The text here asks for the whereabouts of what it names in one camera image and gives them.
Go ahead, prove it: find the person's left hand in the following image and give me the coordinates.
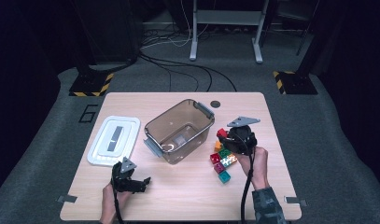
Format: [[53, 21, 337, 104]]
[[100, 184, 133, 223]]

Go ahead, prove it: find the teal toy block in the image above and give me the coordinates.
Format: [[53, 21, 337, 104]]
[[218, 170, 232, 184]]

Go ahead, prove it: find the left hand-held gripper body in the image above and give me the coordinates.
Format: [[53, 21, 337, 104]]
[[111, 156, 139, 193]]

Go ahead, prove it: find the right hand-held gripper cable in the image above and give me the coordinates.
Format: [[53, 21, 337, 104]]
[[239, 130, 257, 224]]

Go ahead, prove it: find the white box lid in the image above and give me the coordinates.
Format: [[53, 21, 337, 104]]
[[86, 115, 141, 167]]

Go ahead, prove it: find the translucent brown storage box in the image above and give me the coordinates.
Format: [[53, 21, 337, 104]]
[[143, 98, 216, 165]]

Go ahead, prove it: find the black floor cable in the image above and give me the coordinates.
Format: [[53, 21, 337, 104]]
[[139, 52, 238, 92], [140, 55, 214, 92], [147, 60, 174, 92]]

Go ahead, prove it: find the green toy block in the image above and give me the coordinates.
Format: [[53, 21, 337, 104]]
[[218, 147, 232, 160]]

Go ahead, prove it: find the grey tape piece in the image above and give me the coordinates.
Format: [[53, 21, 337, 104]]
[[56, 194, 78, 203]]

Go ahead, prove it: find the white floor cable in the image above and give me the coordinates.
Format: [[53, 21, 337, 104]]
[[140, 0, 210, 49]]

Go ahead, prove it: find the white metal stand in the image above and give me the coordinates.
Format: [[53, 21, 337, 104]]
[[189, 0, 270, 64]]

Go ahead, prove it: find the left hand-held gripper cable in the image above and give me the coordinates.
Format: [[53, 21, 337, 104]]
[[112, 186, 125, 224]]

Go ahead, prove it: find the person's right hand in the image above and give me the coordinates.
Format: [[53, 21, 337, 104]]
[[238, 147, 270, 190]]

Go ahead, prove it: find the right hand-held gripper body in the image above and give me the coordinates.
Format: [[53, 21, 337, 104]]
[[224, 116, 260, 156]]

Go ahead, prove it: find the dark cabinet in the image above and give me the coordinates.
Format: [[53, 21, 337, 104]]
[[70, 0, 142, 64]]

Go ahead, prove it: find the hand-held gripper cable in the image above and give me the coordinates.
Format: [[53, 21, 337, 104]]
[[112, 186, 125, 224], [239, 130, 257, 224]]

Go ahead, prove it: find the black striped stand base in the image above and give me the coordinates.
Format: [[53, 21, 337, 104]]
[[68, 72, 115, 97], [273, 70, 318, 95]]

